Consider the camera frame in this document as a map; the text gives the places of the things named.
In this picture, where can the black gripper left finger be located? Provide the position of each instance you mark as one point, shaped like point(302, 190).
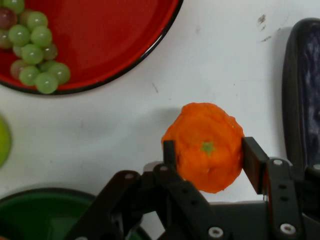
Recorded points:
point(182, 197)

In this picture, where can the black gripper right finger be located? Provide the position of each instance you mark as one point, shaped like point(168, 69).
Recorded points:
point(280, 190)

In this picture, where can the orange toy tangerine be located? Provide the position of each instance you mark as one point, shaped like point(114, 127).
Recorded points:
point(205, 150)

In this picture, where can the purple toy eggplant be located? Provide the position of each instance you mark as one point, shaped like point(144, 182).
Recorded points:
point(307, 87)

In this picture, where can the green plate with black rim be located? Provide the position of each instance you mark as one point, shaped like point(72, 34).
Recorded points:
point(37, 215)

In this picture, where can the red plate with black rim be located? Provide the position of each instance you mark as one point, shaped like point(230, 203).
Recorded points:
point(105, 37)

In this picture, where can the yellow-green toy apple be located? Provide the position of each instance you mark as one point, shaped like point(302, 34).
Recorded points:
point(3, 142)

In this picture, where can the green toy grape bunch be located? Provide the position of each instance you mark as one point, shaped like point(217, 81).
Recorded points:
point(32, 52)

